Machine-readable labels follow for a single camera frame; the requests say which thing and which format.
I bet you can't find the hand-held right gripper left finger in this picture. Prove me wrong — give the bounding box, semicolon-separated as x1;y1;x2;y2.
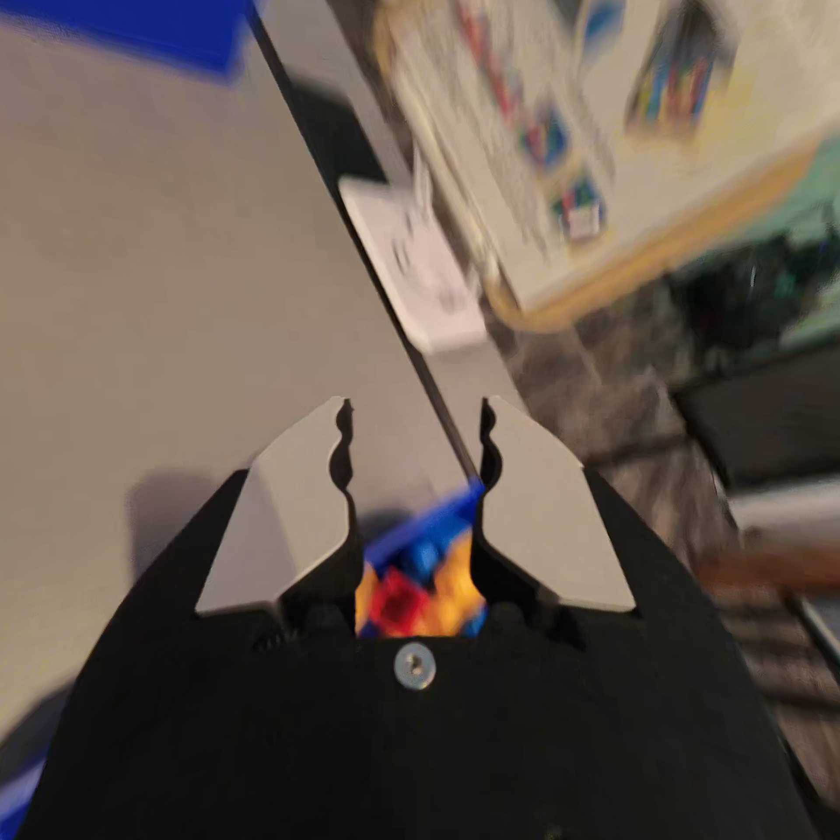
194;395;366;622

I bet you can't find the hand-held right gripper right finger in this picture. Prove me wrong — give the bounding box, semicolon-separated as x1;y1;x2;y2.
474;395;637;616

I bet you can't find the pile of colourful building blocks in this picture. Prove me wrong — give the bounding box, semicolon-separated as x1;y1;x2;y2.
354;535;488;639

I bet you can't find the blue plastic bin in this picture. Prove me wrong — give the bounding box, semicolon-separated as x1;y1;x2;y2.
0;0;260;83
0;478;488;840

